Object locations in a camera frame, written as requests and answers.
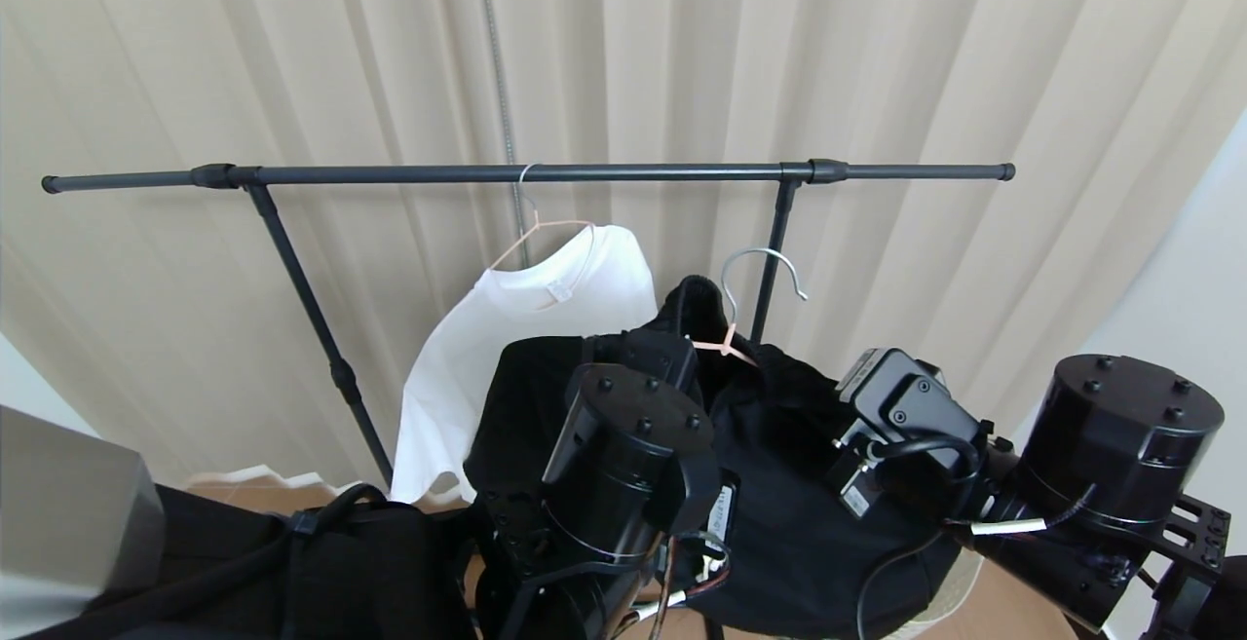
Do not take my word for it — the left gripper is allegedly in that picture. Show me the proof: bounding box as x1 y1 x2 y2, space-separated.
681 469 742 569

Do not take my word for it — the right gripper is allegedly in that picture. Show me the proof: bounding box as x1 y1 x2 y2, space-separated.
827 425 976 535

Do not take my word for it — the black garment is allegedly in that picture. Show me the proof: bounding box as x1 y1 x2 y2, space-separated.
463 275 967 640

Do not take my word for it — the pink clothes hanger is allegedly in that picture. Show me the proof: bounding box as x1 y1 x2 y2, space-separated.
690 246 811 369
489 164 598 312

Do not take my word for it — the white printed t-shirt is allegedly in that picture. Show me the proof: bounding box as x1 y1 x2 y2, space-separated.
390 223 660 506

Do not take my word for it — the white laundry basket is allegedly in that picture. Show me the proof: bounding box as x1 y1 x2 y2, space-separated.
901 547 987 640

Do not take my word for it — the black clothes rack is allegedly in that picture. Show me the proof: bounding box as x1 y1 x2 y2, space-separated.
41 159 1017 487

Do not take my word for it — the beige curtain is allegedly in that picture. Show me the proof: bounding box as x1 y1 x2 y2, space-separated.
0 0 1247 487

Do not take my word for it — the silver curtain pull rod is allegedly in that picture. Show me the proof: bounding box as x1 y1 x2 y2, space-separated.
473 0 533 271

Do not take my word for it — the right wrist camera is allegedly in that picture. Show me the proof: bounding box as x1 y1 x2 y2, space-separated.
836 347 987 491

